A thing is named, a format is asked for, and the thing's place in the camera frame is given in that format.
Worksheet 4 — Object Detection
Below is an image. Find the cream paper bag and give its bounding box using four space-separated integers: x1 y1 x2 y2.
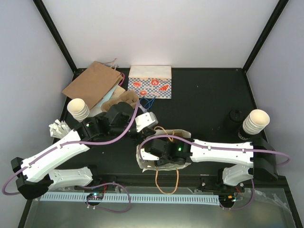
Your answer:
135 126 192 195

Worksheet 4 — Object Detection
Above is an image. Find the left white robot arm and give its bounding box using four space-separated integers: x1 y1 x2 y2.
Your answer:
11 102 158 200

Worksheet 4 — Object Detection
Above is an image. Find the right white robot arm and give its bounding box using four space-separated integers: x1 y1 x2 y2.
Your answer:
138 136 278 191

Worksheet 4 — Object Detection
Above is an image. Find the blue checkered bakery bag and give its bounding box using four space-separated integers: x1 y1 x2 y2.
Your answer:
128 65 172 99

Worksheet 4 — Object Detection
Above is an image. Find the light blue paper bag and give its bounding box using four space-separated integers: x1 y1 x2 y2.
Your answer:
103 85 125 99

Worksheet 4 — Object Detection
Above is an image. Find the left white cup stack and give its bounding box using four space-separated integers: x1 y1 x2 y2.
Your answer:
67 98 90 122

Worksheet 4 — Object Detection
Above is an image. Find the white cup stack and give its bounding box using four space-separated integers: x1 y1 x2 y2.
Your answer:
238 109 270 141
67 98 90 122

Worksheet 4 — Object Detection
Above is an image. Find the brown kraft paper bag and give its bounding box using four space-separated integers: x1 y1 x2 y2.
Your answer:
62 61 123 109

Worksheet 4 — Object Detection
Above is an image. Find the small green circuit board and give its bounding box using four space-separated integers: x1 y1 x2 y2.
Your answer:
86 193 104 200

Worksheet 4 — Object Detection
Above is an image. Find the crumpled white paper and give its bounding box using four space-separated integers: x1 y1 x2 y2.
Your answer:
49 119 71 139

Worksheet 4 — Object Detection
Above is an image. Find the right white cup stack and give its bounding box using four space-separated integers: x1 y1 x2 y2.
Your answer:
238 109 270 141

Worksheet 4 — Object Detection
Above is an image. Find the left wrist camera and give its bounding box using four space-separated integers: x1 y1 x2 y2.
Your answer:
135 112 158 132

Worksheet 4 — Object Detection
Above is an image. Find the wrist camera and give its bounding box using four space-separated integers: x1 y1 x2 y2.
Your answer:
140 148 160 161
135 112 158 132

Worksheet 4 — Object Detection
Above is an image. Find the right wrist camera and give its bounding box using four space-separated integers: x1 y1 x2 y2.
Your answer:
140 148 160 161

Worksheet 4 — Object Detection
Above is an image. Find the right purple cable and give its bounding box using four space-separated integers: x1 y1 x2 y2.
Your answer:
139 134 291 211

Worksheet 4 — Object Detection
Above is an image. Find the purple cable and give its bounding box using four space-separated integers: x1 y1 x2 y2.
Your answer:
139 134 291 211
1 101 149 213

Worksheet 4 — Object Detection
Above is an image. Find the light blue cable duct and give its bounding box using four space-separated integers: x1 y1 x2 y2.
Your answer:
40 192 219 206

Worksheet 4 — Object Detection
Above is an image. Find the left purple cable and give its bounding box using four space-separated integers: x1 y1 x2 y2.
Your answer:
1 101 149 213

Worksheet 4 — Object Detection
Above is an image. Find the left black frame post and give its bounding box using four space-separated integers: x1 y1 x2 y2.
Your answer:
33 0 77 73

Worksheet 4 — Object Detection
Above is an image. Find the black frame post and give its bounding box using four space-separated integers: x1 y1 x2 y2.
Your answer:
33 0 77 73
242 0 289 73

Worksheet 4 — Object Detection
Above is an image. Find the right black frame post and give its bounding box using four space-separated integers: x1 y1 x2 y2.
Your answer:
242 0 289 73

